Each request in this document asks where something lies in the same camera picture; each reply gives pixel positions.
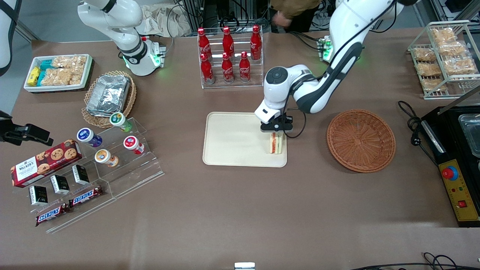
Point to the clear acrylic stepped display stand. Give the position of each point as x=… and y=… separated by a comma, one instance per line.
x=127, y=176

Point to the red gum bottle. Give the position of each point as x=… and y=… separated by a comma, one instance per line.
x=131, y=143

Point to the bagged golden pastry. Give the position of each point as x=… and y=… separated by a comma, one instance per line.
x=423, y=54
x=442, y=35
x=429, y=69
x=459, y=66
x=433, y=84
x=452, y=48

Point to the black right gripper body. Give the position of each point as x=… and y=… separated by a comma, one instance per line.
x=14, y=134

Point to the light wicker basket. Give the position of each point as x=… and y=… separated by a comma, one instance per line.
x=92, y=119

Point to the clear bag of crackers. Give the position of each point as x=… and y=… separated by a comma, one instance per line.
x=56, y=77
x=69, y=62

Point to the red emergency stop button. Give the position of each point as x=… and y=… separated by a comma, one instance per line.
x=449, y=173

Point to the black metal equipment rack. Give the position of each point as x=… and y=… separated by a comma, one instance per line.
x=225, y=13

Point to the red Coca-Cola bottle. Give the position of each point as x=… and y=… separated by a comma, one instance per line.
x=256, y=43
x=207, y=71
x=244, y=69
x=227, y=70
x=228, y=41
x=203, y=43

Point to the teal snack packet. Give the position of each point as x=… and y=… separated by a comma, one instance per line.
x=45, y=65
x=42, y=77

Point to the stack of foil trays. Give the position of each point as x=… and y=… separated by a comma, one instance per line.
x=108, y=93

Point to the small black white carton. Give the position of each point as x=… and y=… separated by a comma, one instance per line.
x=80, y=174
x=60, y=184
x=38, y=195

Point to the bare person hand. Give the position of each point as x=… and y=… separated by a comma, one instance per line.
x=281, y=18

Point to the green sunflower gum bottle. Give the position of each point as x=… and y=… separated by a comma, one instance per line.
x=117, y=119

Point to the small white grey device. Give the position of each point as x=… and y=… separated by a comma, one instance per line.
x=244, y=266

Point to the orange gum bottle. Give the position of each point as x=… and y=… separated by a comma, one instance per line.
x=103, y=156

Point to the Snickers chocolate bar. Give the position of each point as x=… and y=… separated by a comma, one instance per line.
x=86, y=195
x=52, y=215

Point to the red tartan Walkers cookie box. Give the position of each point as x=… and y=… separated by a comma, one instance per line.
x=45, y=163

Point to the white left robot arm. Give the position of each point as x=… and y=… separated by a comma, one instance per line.
x=339, y=41

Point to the cream plastic tray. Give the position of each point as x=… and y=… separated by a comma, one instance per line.
x=232, y=138

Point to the black appliance with yellow panel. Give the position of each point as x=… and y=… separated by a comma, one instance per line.
x=450, y=127

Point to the brown round wicker basket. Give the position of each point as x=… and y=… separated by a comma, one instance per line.
x=360, y=141

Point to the steel appliance pan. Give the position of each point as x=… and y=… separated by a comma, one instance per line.
x=471, y=133

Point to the person in brown jacket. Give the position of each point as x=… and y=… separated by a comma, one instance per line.
x=296, y=7

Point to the blue purple gum bottle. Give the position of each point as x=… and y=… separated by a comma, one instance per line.
x=85, y=135

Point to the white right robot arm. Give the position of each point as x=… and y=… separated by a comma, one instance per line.
x=127, y=45

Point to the yellow snack packet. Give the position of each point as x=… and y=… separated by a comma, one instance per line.
x=33, y=76

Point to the clear acrylic bottle rack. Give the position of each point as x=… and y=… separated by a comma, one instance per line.
x=232, y=84

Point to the beige cloth bag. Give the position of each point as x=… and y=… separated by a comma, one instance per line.
x=165, y=20

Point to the white rectangular snack bin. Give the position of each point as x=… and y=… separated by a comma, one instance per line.
x=30, y=88

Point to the layered sandwich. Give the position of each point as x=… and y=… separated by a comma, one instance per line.
x=276, y=145

